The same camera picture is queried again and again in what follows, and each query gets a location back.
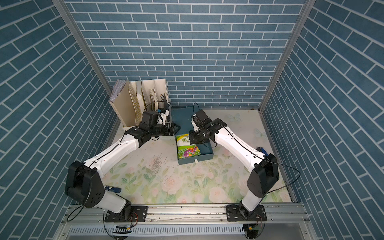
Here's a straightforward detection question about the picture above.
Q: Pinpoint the blue cylinder can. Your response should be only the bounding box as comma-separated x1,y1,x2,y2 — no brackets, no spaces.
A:
105,186,122,194

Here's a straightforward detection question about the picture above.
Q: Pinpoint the green flower seed bag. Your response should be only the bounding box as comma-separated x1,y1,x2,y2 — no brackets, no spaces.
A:
176,134,201,160

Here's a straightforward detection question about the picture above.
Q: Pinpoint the purple folder stack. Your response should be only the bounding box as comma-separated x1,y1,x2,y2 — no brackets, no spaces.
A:
109,80,127,103

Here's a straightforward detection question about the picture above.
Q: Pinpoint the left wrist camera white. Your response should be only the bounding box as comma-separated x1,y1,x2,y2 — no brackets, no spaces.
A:
158,108,170,122

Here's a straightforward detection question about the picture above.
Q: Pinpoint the teal top drawer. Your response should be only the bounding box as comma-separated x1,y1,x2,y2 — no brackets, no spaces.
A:
175,134,214,165

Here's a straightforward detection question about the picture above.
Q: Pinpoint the teal drawer cabinet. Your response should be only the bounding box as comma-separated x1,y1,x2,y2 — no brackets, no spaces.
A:
171,107,195,135

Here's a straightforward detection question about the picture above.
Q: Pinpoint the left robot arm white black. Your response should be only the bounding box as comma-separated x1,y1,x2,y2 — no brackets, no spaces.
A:
65,111,181,214

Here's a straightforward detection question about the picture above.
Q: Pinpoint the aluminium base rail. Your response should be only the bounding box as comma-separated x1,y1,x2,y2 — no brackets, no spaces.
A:
53,203,317,240

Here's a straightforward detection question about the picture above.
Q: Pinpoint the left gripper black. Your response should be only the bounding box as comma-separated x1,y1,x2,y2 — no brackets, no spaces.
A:
148,122,181,138

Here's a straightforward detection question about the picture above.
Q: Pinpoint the blue marker pen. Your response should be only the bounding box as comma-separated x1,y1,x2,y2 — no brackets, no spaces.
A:
257,147,269,156

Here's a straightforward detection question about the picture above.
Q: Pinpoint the white file organizer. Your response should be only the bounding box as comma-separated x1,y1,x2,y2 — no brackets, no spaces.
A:
109,79,171,130

